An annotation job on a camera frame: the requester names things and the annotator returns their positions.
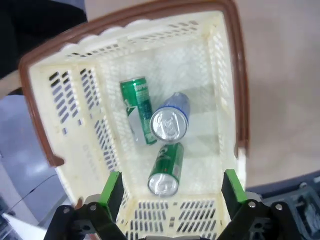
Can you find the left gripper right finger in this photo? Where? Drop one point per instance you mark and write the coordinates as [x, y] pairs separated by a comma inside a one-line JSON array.
[[232, 192]]

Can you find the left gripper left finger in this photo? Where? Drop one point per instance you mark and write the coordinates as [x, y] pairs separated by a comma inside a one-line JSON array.
[[112, 195]]

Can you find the green soda can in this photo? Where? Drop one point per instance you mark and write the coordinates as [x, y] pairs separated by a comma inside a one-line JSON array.
[[138, 105], [167, 165]]

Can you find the blue Pocari Sweat can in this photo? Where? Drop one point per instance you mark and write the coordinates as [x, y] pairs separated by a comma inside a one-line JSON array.
[[170, 122]]

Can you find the person's right forearm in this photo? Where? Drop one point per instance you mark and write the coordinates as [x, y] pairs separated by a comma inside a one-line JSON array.
[[8, 85]]

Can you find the cream shopping basket brown rim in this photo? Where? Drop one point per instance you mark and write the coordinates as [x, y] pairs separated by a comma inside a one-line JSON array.
[[87, 140]]

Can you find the person in black t-shirt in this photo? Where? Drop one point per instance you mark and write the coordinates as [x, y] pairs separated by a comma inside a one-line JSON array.
[[37, 30]]

